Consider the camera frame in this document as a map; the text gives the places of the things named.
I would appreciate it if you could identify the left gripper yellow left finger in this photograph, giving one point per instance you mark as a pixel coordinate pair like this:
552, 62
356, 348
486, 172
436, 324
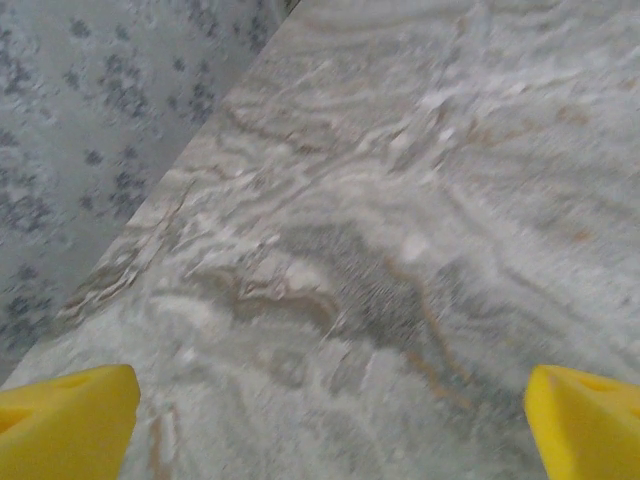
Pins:
65, 435

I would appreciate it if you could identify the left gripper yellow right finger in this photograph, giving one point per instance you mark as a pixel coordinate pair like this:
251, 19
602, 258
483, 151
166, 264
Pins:
590, 435

